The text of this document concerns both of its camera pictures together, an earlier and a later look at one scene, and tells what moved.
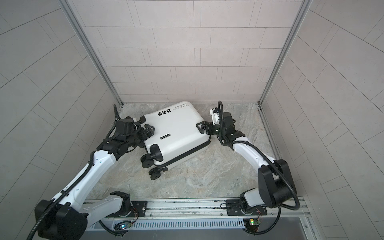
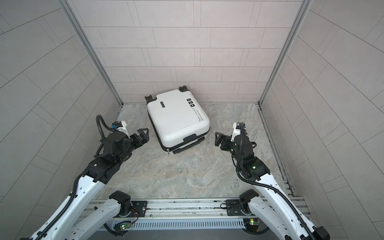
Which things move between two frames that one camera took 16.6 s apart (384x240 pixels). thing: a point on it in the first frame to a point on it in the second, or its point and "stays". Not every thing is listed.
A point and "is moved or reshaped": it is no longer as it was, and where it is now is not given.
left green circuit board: (122, 225) stays
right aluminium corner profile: (285, 50) stays
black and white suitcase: (175, 137) is moved or reshaped
